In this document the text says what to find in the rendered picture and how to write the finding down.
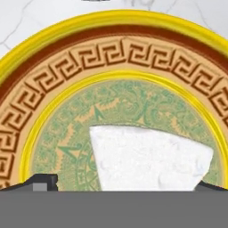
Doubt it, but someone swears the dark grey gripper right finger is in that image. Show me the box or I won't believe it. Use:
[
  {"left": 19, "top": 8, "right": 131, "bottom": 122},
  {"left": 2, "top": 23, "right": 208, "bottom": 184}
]
[{"left": 194, "top": 180, "right": 228, "bottom": 192}]

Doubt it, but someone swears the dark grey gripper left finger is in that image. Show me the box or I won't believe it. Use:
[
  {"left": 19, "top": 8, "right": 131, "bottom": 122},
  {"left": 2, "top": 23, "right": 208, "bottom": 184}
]
[{"left": 1, "top": 174, "right": 59, "bottom": 192}]

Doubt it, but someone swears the white cake slice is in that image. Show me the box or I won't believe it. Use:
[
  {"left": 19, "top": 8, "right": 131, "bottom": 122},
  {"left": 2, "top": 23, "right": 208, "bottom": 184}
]
[{"left": 88, "top": 124, "right": 215, "bottom": 192}]

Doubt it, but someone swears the gold rimmed patterned plate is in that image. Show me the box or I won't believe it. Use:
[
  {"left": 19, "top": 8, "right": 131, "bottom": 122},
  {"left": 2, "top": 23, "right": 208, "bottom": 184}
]
[{"left": 0, "top": 9, "right": 228, "bottom": 192}]

